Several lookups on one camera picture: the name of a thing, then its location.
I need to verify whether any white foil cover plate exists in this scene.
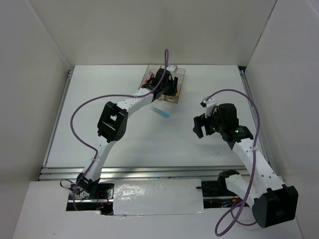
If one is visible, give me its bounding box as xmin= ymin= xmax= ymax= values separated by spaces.
xmin=113 ymin=179 xmax=204 ymax=216

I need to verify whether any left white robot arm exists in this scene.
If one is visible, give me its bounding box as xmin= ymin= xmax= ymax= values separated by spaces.
xmin=75 ymin=65 xmax=178 ymax=199

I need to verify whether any clear right organizer bin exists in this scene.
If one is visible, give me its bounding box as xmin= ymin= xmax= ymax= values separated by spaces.
xmin=165 ymin=67 xmax=185 ymax=104

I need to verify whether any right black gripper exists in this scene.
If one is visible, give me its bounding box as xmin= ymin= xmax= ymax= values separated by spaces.
xmin=192 ymin=106 xmax=225 ymax=138

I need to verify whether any pink cap pen bundle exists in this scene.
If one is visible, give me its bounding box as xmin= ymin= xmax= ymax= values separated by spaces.
xmin=146 ymin=72 xmax=154 ymax=81

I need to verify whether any clear blue highlighter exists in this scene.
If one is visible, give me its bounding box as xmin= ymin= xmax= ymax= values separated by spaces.
xmin=151 ymin=107 xmax=169 ymax=118

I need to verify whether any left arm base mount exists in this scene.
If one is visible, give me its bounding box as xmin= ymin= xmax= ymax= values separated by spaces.
xmin=60 ymin=179 xmax=115 ymax=216

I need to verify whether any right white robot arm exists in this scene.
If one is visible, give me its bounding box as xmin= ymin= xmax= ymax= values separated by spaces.
xmin=193 ymin=101 xmax=299 ymax=228

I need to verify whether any aluminium front rail frame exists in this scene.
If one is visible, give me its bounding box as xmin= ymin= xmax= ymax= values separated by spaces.
xmin=38 ymin=166 xmax=249 ymax=181

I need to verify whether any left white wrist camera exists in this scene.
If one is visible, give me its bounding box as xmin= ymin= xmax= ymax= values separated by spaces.
xmin=166 ymin=65 xmax=178 ymax=74

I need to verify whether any clear middle organizer bin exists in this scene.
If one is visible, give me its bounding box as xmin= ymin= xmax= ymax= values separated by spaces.
xmin=156 ymin=94 xmax=165 ymax=101

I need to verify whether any clear organizer bin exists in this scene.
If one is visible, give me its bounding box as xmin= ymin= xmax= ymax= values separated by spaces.
xmin=165 ymin=67 xmax=185 ymax=104
xmin=139 ymin=63 xmax=163 ymax=89
xmin=156 ymin=94 xmax=165 ymax=101

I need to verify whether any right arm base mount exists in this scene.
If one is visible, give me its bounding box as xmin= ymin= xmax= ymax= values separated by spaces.
xmin=196 ymin=170 xmax=239 ymax=209

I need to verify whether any clear left organizer bin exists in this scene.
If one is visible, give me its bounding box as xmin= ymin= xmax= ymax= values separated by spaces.
xmin=139 ymin=63 xmax=163 ymax=89

